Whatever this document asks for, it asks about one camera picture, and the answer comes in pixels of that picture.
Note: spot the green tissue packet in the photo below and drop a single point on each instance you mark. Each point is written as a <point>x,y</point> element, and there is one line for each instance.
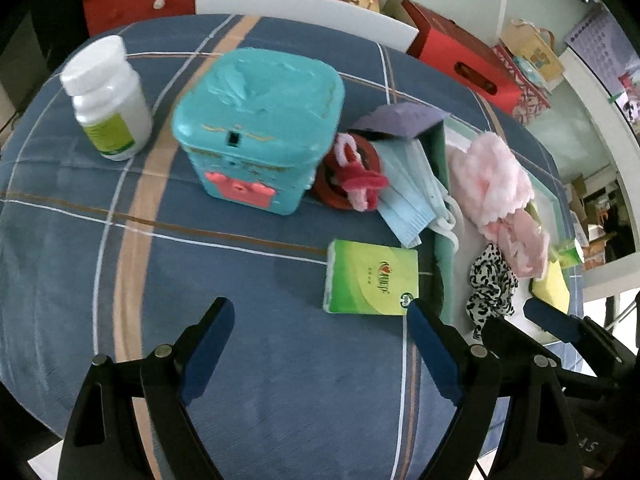
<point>370,280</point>

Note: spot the white chair back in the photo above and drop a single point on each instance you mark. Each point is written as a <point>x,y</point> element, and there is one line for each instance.
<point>300,10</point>

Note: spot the pink white fluffy towel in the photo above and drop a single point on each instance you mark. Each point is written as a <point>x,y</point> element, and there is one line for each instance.
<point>490,180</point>

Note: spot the blue face mask bundle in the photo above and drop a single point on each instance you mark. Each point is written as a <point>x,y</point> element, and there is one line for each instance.
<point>407,195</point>

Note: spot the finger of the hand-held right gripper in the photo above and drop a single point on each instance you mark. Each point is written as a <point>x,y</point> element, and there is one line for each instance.
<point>550,317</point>
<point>510,337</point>

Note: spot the red pink bow clip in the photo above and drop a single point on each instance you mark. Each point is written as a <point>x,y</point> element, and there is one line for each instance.
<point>360,180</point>

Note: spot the red gift box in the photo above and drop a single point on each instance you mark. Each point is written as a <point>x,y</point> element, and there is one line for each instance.
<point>450,50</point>

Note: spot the red tape roll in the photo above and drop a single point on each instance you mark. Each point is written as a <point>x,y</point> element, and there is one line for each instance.
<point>325,192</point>

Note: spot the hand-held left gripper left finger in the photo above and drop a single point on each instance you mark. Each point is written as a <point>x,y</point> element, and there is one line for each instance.
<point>207,355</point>

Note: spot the purple folded card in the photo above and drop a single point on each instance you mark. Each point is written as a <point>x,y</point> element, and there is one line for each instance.
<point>400,120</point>

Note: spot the teal toy box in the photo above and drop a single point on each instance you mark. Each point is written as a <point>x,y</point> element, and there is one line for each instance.
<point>255,110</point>

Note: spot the white shelf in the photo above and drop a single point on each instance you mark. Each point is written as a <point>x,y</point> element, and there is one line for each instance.
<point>595,125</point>

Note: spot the blue plaid cloth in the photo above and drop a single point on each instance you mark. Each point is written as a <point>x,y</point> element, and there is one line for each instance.
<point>150,270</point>

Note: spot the yellow sponge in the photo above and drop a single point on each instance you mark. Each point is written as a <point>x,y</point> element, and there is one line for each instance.
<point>550,290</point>

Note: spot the mint green tray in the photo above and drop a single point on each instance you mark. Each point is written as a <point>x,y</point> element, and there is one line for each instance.
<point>445,285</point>

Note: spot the white pill bottle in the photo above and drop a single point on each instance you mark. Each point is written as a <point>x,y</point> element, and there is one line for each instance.
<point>112,100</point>

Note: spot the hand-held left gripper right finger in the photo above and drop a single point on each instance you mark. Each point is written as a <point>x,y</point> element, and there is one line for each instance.
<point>432,355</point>

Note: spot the red patterned box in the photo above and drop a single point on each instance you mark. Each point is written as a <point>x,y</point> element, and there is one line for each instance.
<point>530,95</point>

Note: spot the tan paper bag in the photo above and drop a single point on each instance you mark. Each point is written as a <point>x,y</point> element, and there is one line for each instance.
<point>535,52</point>

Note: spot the purple wall calendar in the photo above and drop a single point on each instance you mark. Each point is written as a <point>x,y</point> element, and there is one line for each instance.
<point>600,45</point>

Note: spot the leopard print scrunchie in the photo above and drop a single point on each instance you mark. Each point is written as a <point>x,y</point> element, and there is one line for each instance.
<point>487,280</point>

